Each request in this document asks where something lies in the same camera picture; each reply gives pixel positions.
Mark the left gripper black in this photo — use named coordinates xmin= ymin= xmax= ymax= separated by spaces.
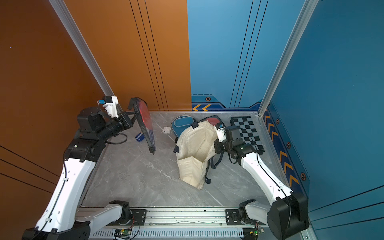
xmin=96 ymin=110 xmax=138 ymax=144

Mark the small white square object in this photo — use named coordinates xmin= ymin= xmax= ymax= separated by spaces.
xmin=162 ymin=127 xmax=172 ymax=135

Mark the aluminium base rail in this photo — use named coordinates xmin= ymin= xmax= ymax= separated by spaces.
xmin=74 ymin=206 xmax=313 ymax=229

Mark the left green circuit board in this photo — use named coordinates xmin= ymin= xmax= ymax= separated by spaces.
xmin=114 ymin=229 xmax=132 ymax=240

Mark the black white chessboard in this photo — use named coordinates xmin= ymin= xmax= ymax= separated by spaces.
xmin=230 ymin=116 xmax=265 ymax=155

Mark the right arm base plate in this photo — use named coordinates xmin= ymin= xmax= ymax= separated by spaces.
xmin=225 ymin=208 xmax=255 ymax=226

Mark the right green circuit board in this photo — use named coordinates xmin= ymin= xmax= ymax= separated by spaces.
xmin=249 ymin=229 xmax=265 ymax=239

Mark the black clear paddle case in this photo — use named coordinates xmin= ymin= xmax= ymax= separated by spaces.
xmin=200 ymin=115 xmax=225 ymax=128

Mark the blue paddle case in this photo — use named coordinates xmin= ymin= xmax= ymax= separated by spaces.
xmin=171 ymin=115 xmax=195 ymax=138

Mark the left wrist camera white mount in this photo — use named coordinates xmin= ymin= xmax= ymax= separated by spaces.
xmin=98 ymin=96 xmax=119 ymax=118

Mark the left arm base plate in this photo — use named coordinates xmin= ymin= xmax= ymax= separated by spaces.
xmin=113 ymin=209 xmax=147 ymax=226

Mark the small blue striped case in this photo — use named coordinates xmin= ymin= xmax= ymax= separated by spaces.
xmin=135 ymin=132 xmax=145 ymax=142

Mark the cream canvas tote bag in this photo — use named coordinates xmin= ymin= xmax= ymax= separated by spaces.
xmin=174 ymin=121 xmax=218 ymax=190

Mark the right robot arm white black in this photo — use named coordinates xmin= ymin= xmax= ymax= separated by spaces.
xmin=215 ymin=124 xmax=310 ymax=240

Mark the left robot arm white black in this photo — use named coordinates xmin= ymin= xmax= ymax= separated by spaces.
xmin=22 ymin=108 xmax=136 ymax=240

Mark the green circuit board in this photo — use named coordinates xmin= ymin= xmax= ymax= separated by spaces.
xmin=249 ymin=229 xmax=265 ymax=239
xmin=114 ymin=229 xmax=132 ymax=240

